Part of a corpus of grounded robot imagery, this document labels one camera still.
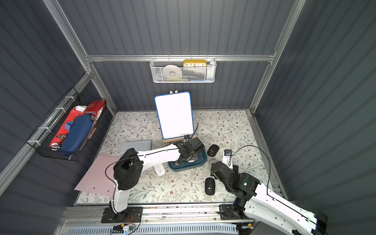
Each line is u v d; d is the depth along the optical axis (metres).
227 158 0.65
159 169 0.86
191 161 0.85
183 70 0.88
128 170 0.50
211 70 0.85
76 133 0.68
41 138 0.61
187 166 0.87
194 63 0.87
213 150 0.95
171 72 0.85
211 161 0.91
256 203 0.62
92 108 0.79
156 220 0.73
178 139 0.96
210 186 0.82
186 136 0.82
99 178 1.09
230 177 0.54
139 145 0.99
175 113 0.85
